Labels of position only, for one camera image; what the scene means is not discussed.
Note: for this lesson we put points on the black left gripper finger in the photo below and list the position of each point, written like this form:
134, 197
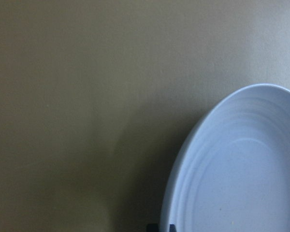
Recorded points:
154, 227

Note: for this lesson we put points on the blue plate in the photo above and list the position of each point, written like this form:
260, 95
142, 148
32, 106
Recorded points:
232, 174

